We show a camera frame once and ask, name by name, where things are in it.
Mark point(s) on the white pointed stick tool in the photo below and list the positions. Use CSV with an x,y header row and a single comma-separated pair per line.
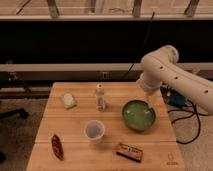
x,y
149,102

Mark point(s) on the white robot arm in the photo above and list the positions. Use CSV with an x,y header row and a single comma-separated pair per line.
x,y
160,67

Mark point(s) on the small clear plastic bottle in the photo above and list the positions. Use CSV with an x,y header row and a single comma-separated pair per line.
x,y
100,101

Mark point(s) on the green ceramic bowl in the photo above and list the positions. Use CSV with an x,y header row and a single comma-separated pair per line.
x,y
138,115

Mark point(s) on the blue box on floor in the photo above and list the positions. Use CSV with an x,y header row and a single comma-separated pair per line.
x,y
176,100

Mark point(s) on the orange black candy box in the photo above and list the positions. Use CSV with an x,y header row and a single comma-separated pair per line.
x,y
129,152

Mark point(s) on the translucent plastic cup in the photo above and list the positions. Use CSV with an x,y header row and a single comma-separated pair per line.
x,y
94,130

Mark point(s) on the white crumpled packet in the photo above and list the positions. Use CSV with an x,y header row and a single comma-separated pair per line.
x,y
69,100

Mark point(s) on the dark red snack wrapper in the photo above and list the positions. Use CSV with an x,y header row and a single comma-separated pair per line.
x,y
57,147

